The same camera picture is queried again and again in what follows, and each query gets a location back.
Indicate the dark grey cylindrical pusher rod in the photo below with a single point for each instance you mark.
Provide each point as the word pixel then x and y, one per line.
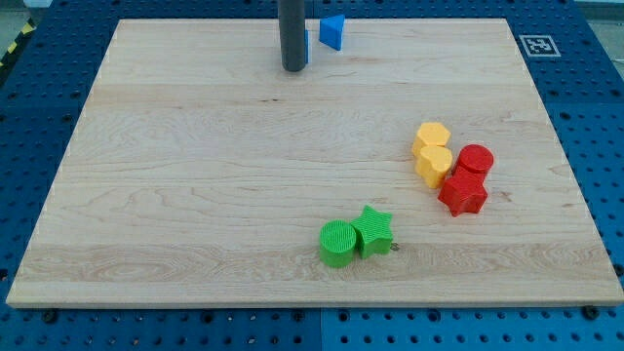
pixel 291 18

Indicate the yellow hexagon block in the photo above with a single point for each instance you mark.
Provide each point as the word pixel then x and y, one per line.
pixel 430 134

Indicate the blue block behind rod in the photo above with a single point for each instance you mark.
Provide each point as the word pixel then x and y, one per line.
pixel 306 46

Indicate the blue triangular block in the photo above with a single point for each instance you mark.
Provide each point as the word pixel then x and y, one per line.
pixel 330 31

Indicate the light wooden board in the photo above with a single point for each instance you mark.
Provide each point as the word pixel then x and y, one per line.
pixel 200 173

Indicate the yellow heart block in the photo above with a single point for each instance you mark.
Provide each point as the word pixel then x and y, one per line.
pixel 432 164

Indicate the green cylinder block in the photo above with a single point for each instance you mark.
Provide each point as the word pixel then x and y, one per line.
pixel 338 240

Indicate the green star block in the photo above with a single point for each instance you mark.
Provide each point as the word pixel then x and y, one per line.
pixel 374 234

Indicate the red cylinder block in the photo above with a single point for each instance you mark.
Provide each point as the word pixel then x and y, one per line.
pixel 474 160

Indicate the white fiducial marker tag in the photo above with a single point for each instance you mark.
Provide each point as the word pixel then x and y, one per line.
pixel 540 46

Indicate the red star block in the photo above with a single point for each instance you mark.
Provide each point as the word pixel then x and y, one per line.
pixel 464 192

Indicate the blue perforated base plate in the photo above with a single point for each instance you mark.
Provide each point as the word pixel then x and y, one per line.
pixel 40 105

